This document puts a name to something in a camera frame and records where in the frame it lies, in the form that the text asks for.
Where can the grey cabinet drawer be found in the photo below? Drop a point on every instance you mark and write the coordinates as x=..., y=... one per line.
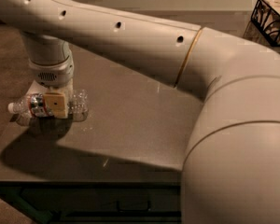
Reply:
x=100, y=199

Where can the black drawer handle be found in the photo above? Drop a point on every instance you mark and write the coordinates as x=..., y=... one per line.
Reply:
x=133, y=206

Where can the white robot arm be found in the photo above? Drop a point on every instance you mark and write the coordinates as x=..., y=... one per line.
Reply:
x=135, y=119

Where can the clear plastic water bottle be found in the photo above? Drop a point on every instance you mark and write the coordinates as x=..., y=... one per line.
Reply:
x=33, y=106

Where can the black wire basket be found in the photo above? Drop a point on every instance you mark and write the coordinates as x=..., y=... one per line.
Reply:
x=266, y=17

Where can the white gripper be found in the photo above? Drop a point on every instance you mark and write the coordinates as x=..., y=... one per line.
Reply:
x=52, y=75

